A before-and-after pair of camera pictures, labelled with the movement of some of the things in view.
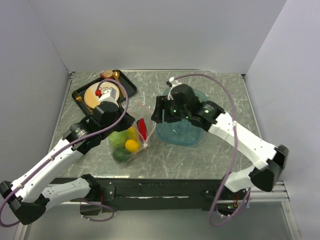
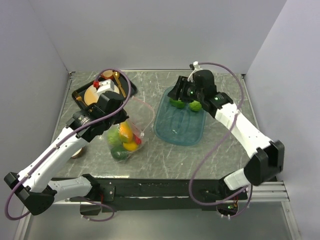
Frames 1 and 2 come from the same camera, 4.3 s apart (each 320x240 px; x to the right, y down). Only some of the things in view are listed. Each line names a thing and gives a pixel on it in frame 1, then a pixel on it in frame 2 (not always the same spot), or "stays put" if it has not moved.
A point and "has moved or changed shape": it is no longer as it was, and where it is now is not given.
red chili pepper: [142, 128] → [138, 140]
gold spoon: [116, 75] stays put
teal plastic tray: [183, 132] stays put
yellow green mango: [132, 133] has moved or changed shape
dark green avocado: [120, 154] stays put
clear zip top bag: [126, 145] has moved or changed shape
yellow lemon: [132, 146] stays put
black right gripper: [162, 103] → [182, 83]
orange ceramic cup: [107, 74] stays put
